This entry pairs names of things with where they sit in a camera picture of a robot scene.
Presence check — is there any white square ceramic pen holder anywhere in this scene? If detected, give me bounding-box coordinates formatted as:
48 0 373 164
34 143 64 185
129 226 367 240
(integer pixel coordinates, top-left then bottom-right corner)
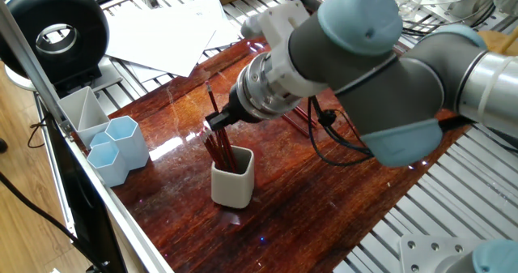
210 145 256 210

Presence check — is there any white divided square pen holder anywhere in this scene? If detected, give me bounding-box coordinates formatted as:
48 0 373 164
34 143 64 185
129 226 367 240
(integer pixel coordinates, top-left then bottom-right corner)
57 85 111 149

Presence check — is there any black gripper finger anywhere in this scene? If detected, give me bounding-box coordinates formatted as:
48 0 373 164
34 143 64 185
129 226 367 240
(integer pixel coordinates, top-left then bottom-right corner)
205 109 236 132

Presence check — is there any black monitor panel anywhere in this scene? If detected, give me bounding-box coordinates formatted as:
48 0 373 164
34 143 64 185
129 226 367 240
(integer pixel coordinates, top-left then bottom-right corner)
40 113 129 273

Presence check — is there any black floor cable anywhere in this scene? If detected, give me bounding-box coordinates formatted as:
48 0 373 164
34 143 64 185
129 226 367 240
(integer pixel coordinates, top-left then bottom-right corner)
0 171 104 273

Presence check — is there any black cable pair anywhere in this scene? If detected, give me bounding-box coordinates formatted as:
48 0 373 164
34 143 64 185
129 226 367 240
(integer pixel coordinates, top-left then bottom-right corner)
402 3 497 38

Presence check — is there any black gripper cable with plug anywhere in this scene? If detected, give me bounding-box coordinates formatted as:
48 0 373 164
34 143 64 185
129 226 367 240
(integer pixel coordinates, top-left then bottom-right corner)
307 96 376 168

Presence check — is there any red-brown wooden board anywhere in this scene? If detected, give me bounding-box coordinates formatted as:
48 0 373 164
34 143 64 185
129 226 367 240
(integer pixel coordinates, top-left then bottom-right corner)
107 37 470 273

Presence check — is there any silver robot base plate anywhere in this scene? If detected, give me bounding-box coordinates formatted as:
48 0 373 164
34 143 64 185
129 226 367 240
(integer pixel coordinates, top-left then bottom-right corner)
398 234 486 273

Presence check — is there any light blue hexagonal pen holder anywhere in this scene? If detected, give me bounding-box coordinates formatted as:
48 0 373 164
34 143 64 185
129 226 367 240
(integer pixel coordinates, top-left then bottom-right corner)
86 115 151 188

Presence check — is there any black ring-shaped lamp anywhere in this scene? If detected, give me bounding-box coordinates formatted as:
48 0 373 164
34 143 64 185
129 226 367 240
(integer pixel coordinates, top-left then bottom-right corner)
0 0 122 100

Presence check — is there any white paper sheet stack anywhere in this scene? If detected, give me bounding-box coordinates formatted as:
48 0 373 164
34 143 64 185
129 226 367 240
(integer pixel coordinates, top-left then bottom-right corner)
104 0 252 79

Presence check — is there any silver wrist sensor flange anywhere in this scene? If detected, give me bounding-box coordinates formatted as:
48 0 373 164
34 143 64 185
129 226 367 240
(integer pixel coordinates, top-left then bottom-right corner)
236 52 304 122

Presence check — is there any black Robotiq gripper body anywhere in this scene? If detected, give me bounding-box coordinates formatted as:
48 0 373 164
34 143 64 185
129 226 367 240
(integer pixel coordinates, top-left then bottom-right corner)
221 82 265 125

